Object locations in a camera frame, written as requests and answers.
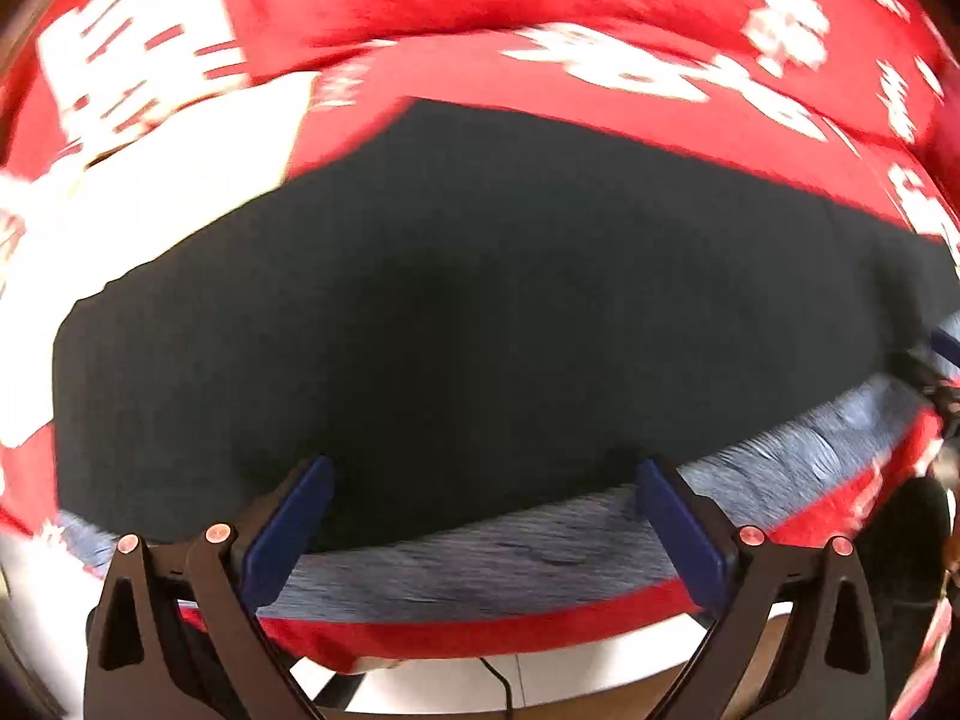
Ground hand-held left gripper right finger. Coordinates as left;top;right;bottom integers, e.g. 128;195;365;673
634;457;890;720

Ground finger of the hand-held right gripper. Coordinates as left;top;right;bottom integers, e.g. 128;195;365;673
889;322;960;425

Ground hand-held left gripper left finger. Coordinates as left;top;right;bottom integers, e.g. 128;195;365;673
84;454;336;720

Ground black pants with grey waistband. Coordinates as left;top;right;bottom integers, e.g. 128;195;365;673
52;97;957;623

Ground person's right forearm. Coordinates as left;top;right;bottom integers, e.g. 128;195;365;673
859;476;952;717

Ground black cable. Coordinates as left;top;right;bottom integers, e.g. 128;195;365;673
478;658;515;713

